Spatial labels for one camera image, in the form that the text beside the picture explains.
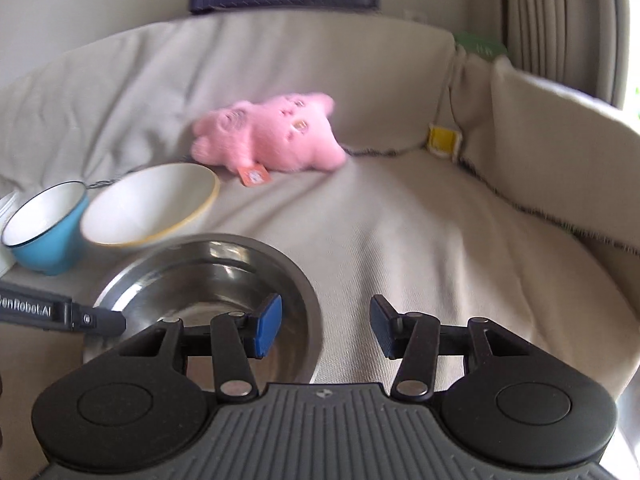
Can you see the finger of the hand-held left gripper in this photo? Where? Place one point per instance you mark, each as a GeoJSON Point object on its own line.
{"type": "Point", "coordinates": [100, 321]}

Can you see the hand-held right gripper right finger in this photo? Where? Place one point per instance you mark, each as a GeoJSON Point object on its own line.
{"type": "Point", "coordinates": [382, 325]}

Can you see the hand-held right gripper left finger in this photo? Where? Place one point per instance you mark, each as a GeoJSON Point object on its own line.
{"type": "Point", "coordinates": [270, 322]}

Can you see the stainless steel bowl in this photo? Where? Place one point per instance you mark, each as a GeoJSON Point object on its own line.
{"type": "Point", "coordinates": [200, 275]}

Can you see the white bowl with yellow rim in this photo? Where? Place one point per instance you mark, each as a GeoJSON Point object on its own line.
{"type": "Point", "coordinates": [150, 200]}

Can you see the beige sofa cover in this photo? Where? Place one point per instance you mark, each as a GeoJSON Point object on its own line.
{"type": "Point", "coordinates": [400, 235]}

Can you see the pink plush toy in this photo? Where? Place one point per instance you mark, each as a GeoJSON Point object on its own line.
{"type": "Point", "coordinates": [280, 135]}

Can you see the yellow fabric tag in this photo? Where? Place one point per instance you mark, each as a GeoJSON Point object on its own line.
{"type": "Point", "coordinates": [442, 141]}

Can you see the green box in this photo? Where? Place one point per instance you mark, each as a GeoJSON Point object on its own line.
{"type": "Point", "coordinates": [480, 45]}

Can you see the beige curtain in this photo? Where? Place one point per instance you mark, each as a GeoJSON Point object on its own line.
{"type": "Point", "coordinates": [560, 25]}

